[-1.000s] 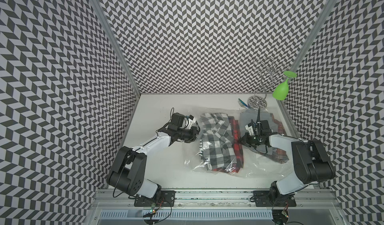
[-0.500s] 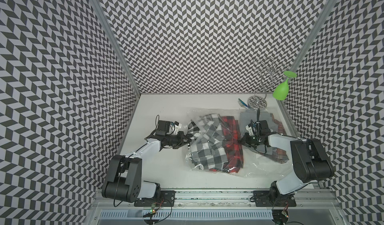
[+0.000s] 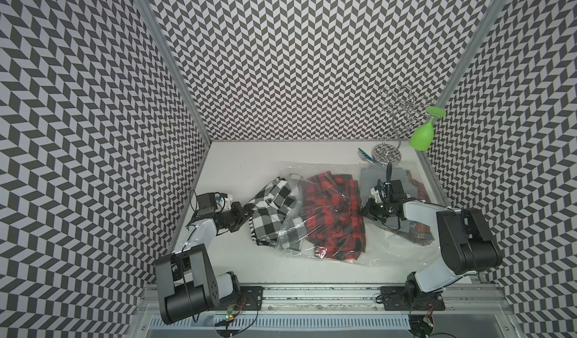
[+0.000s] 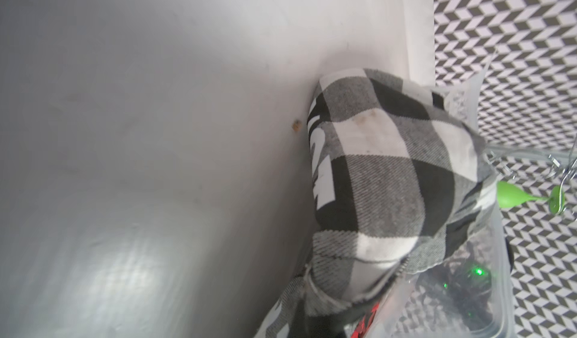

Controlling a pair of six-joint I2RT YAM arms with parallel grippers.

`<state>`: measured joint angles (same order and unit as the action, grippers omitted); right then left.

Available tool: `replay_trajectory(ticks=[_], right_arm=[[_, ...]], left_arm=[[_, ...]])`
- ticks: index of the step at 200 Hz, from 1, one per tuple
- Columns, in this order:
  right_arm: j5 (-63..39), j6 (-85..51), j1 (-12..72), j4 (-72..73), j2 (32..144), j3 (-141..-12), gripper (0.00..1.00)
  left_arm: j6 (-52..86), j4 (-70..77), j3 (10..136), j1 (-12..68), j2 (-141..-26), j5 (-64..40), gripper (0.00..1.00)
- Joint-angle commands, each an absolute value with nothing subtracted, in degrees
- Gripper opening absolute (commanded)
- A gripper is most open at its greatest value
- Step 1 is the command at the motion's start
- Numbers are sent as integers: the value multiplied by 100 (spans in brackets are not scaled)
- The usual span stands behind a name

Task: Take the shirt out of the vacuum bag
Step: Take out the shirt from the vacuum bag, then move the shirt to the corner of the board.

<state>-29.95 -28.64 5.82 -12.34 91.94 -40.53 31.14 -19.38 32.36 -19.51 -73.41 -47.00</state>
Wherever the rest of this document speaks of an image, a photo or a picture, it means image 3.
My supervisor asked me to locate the aluminium front rail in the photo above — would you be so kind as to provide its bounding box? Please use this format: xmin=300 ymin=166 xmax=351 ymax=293
xmin=134 ymin=282 xmax=515 ymax=316

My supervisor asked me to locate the left small circuit board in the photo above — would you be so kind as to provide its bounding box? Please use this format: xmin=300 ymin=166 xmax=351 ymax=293
xmin=225 ymin=306 xmax=236 ymax=321

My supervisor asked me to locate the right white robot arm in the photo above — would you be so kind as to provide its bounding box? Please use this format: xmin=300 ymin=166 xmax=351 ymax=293
xmin=362 ymin=198 xmax=503 ymax=302

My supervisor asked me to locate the right small circuit board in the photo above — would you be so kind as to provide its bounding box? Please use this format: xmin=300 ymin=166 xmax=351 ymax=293
xmin=409 ymin=315 xmax=434 ymax=338

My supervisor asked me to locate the red black plaid shirt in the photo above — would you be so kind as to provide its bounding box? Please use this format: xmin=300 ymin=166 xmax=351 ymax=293
xmin=305 ymin=171 xmax=367 ymax=261

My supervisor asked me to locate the clear plastic vacuum bag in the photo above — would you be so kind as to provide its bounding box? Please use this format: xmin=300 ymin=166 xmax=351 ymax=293
xmin=276 ymin=163 xmax=439 ymax=268

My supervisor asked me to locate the grey folded cloth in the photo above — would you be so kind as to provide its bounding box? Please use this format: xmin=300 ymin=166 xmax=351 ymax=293
xmin=359 ymin=165 xmax=410 ymax=190

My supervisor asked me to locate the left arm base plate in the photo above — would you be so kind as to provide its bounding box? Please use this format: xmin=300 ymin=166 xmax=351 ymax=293
xmin=209 ymin=285 xmax=264 ymax=312

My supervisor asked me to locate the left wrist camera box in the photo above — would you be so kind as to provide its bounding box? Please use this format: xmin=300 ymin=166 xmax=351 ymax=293
xmin=196 ymin=192 xmax=232 ymax=217

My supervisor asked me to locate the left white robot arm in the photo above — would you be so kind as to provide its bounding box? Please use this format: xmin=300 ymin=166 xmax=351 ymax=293
xmin=155 ymin=201 xmax=249 ymax=324

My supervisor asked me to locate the small circuit board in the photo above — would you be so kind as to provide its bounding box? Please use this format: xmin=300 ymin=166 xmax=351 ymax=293
xmin=225 ymin=306 xmax=236 ymax=321
xmin=409 ymin=315 xmax=434 ymax=338

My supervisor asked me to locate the green plastic wine glass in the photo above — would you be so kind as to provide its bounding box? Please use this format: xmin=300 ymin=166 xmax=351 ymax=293
xmin=409 ymin=106 xmax=447 ymax=152

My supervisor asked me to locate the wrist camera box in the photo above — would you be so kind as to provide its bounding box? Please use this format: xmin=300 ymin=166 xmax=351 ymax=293
xmin=196 ymin=192 xmax=232 ymax=217
xmin=370 ymin=180 xmax=409 ymax=204

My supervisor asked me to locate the black white plaid shirt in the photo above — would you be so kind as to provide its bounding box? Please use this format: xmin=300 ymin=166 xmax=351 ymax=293
xmin=245 ymin=174 xmax=314 ymax=258

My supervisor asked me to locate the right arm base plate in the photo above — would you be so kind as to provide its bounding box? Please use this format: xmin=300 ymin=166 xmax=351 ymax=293
xmin=379 ymin=285 xmax=446 ymax=312

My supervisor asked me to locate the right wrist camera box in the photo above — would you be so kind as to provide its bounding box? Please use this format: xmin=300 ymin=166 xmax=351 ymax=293
xmin=370 ymin=180 xmax=409 ymax=204

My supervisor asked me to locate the metal wire glass rack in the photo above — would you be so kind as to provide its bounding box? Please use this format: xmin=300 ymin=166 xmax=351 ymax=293
xmin=371 ymin=85 xmax=428 ymax=165

